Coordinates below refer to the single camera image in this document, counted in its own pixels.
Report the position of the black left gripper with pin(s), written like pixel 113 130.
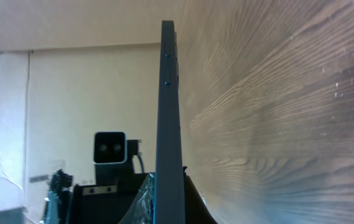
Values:
pixel 110 200

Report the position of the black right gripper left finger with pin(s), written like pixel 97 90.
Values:
pixel 141 210

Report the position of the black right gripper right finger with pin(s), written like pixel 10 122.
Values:
pixel 196 211

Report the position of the Samsung Galaxy smartphone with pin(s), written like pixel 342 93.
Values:
pixel 169 199

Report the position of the cardboard box wall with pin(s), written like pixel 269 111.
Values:
pixel 69 69

